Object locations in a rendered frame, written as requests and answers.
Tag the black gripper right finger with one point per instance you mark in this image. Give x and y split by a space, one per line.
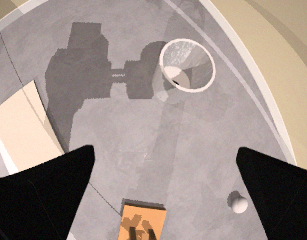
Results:
278 191

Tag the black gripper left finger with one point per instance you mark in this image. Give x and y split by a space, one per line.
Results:
40 203

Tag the white ball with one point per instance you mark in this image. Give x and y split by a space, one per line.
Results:
239 204

